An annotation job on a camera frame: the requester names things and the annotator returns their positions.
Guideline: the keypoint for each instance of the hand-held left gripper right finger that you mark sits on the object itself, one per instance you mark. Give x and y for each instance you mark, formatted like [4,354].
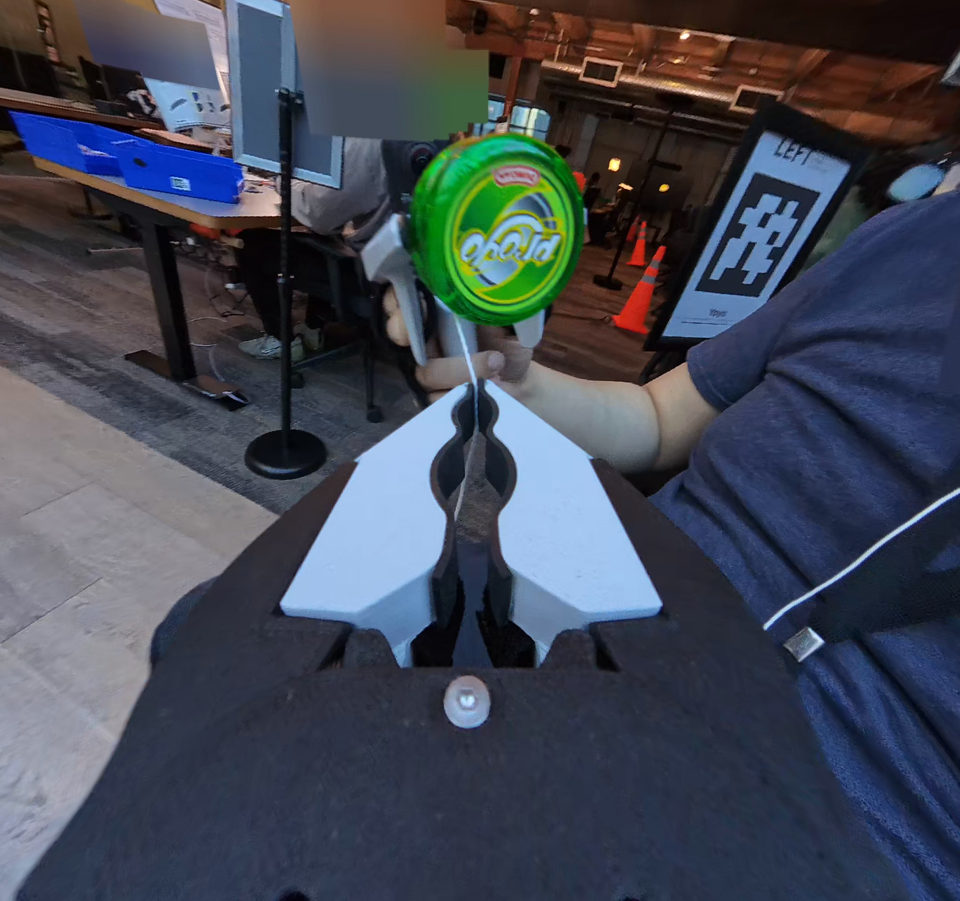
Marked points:
[570,533]

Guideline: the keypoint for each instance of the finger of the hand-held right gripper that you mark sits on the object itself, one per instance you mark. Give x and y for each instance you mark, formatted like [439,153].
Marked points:
[397,263]
[532,331]

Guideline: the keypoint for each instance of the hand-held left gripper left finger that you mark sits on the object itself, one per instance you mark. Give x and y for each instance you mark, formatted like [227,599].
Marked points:
[375,533]

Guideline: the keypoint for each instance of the green yoyo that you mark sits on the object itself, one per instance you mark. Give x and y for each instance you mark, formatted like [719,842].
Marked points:
[499,233]

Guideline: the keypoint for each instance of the person's right forearm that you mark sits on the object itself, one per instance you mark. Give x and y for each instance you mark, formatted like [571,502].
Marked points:
[622,413]

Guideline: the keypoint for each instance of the person's right hand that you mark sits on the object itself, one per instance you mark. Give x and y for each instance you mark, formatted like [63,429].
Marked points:
[450,372]

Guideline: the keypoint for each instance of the orange traffic cone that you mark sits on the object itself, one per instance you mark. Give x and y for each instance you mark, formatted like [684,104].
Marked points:
[637,248]
[641,301]

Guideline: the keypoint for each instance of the black office chair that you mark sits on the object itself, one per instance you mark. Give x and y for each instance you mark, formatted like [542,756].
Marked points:
[373,391]

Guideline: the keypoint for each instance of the grey sign panel on stand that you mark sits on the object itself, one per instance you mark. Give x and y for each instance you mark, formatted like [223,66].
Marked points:
[259,76]

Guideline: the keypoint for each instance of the white ceiling vent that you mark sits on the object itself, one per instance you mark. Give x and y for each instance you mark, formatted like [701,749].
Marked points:
[757,98]
[601,72]

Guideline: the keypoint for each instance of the blue plastic bin with label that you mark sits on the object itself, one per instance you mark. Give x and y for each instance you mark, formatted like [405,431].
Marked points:
[180,170]

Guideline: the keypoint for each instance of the white poster board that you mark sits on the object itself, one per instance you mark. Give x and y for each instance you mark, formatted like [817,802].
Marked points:
[217,46]

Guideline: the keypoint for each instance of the white leaflet display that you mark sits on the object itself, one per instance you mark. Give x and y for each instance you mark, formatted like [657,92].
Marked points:
[180,106]

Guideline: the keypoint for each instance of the black white marker sign board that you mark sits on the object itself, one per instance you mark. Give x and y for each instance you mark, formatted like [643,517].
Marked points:
[750,241]

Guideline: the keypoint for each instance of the wooden table with black legs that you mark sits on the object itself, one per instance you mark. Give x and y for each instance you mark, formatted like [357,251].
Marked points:
[161,293]

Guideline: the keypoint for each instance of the long wooden table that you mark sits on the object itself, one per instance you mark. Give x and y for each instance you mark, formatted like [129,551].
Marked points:
[45,102]

